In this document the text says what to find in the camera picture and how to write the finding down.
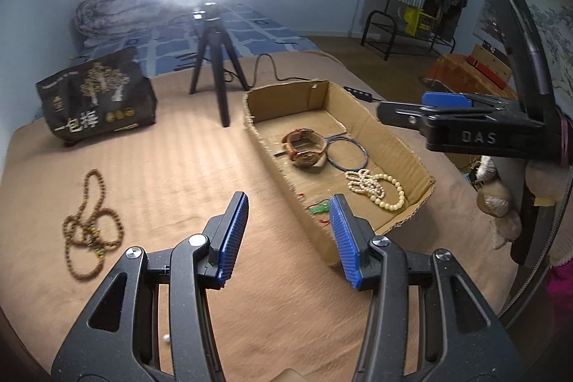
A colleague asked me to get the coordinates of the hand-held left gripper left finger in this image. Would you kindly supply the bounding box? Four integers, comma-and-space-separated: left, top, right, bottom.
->
51, 190, 250, 382

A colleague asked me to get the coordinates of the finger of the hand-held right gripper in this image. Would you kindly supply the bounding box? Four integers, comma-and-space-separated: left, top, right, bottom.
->
376, 100, 433, 129
422, 92, 520, 111

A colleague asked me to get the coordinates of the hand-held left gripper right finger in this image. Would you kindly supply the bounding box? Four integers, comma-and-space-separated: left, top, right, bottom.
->
328, 193, 524, 382

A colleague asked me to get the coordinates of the green pendant with red cord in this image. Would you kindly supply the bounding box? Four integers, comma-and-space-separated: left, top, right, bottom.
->
295, 192, 334, 226

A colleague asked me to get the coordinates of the white pearl necklace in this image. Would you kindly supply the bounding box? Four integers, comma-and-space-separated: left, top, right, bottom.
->
346, 168, 381, 200

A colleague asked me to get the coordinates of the cream bead bracelet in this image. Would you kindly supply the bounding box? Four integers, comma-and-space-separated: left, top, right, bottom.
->
365, 173, 406, 211

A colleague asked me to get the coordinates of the black bangle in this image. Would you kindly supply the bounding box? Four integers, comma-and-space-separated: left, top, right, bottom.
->
324, 136, 369, 170

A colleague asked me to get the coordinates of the brown wrist watch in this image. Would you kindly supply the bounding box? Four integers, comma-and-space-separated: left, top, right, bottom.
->
281, 128, 327, 170

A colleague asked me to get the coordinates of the wooden bead necklace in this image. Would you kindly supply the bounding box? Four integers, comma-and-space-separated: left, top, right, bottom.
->
62, 168, 125, 281

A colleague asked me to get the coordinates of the person's right forearm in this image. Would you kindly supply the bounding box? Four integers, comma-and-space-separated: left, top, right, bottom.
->
524, 160, 573, 204

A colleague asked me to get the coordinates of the orange cardboard box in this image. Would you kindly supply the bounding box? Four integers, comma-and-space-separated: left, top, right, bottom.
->
423, 53, 520, 96

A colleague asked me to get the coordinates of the red box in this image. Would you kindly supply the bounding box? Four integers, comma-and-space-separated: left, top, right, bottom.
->
466, 55, 509, 90

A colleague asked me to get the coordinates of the tan cardboard box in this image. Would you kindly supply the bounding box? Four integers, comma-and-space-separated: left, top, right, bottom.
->
472, 43, 513, 90

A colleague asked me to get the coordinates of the beige plush toy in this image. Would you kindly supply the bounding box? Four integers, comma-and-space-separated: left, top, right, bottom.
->
475, 156, 522, 251

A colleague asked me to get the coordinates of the pink cloth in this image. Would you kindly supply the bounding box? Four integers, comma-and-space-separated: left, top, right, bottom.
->
546, 266, 573, 302

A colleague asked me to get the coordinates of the blue patterned bedsheet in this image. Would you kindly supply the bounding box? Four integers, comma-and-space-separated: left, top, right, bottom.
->
74, 1, 323, 78

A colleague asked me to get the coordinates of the black printed bag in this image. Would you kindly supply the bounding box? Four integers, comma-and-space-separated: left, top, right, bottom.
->
36, 47, 158, 148

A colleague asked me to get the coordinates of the black tripod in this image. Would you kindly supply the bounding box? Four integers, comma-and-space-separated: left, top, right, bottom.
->
189, 1, 250, 127

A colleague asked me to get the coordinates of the bundled grey quilt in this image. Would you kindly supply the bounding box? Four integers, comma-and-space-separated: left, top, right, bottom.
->
74, 0, 180, 49

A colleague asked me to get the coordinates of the black cable with switch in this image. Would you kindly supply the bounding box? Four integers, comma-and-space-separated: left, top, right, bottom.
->
253, 53, 386, 103

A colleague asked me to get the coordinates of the grey braided cable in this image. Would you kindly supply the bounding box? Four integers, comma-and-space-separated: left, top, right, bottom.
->
504, 176, 573, 320

